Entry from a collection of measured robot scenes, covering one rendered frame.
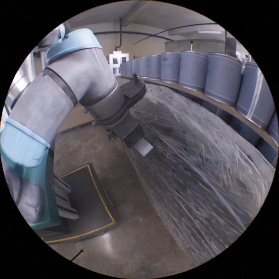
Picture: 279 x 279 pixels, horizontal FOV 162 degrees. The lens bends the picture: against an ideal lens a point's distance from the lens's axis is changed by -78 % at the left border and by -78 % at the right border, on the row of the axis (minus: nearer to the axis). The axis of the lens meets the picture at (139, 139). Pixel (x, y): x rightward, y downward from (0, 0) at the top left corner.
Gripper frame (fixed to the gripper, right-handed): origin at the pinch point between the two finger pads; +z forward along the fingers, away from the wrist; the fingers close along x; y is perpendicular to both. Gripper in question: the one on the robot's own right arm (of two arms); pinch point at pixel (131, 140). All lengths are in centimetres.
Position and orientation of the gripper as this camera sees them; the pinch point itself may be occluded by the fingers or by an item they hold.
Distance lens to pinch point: 32.8
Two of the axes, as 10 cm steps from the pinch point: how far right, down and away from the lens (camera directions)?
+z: 2.2, 4.4, 8.7
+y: -7.1, 6.8, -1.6
